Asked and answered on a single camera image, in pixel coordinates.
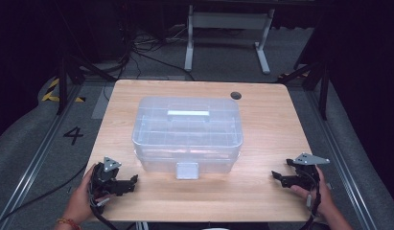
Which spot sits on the yellow and black floor tape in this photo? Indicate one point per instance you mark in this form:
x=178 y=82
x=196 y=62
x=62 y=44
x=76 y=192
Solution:
x=50 y=94

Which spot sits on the black metal stand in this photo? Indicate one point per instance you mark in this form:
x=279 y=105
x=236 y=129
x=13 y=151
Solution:
x=324 y=92
x=62 y=89

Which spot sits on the white table leg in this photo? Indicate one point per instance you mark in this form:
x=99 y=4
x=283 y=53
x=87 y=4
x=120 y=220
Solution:
x=142 y=226

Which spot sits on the black round table grommet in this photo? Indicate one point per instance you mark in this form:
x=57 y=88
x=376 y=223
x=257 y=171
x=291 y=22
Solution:
x=236 y=95

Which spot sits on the clear plastic storage box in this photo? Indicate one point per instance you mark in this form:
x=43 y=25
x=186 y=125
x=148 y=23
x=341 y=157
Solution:
x=187 y=137

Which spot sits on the white metal desk frame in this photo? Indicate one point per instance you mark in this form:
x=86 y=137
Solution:
x=228 y=20

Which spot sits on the person's right hand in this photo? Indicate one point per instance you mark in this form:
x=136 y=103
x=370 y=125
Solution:
x=325 y=199

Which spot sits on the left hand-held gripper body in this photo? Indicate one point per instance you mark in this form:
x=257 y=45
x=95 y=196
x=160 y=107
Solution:
x=103 y=185

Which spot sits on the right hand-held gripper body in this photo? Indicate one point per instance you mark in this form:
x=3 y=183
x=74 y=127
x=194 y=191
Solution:
x=301 y=180

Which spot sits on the person's left hand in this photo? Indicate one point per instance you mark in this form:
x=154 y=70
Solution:
x=79 y=201

